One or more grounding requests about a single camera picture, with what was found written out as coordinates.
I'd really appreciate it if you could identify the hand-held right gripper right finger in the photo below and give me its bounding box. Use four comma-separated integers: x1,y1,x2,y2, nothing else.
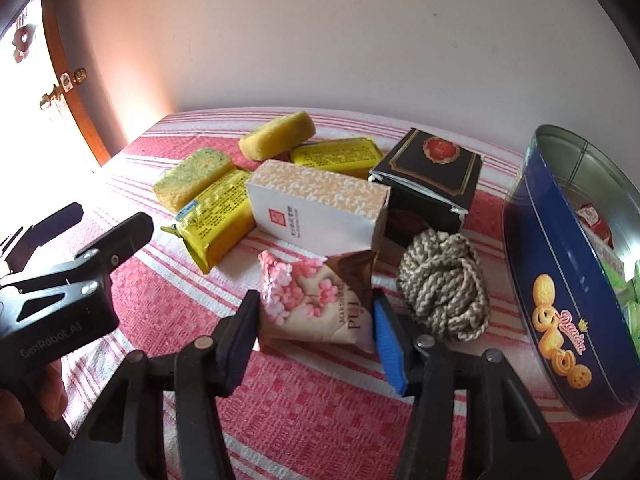
372,287,573,480

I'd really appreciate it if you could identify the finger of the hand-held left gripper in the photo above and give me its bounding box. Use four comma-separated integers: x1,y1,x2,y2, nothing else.
0,202,84,273
0,212,155,311

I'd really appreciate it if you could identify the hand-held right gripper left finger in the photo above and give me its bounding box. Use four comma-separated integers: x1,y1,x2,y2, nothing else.
60,290,261,480

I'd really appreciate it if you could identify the pink flower snack packet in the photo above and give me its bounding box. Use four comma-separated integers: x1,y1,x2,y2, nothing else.
257,249,382,354

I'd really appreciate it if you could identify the grey braided rope ball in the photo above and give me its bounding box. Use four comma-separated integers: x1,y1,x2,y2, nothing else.
397,227,491,343

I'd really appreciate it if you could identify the yellow-green sponge block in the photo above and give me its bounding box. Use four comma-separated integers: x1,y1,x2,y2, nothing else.
152,147,236,213

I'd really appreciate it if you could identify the yellow foil packet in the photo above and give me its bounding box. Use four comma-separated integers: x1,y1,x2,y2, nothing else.
161,169,256,275
290,137,385,181

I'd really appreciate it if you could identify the blue round cookie tin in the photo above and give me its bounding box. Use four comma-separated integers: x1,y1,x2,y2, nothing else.
502,124,640,421

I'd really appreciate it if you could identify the black box with red emblem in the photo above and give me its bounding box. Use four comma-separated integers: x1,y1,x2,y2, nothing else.
368,127,485,233

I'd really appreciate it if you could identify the yellow sponge block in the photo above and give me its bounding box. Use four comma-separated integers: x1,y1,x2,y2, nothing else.
238,111,317,162

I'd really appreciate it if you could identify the red white striped cloth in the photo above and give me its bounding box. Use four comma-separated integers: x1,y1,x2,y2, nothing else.
60,107,640,480

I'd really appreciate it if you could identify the brown wooden door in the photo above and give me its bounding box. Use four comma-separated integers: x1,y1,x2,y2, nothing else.
0,0,111,168

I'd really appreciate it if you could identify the white patterned box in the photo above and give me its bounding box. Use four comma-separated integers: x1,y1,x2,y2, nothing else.
245,159,392,253

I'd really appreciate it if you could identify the pink flower door ornament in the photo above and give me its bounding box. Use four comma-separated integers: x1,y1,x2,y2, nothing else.
11,22,38,63

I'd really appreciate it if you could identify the red snack packet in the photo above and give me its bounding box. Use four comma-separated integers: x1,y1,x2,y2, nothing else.
575,202,616,248

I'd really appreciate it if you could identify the brass door handle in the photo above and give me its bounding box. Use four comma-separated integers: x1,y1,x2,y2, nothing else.
39,67,88,111

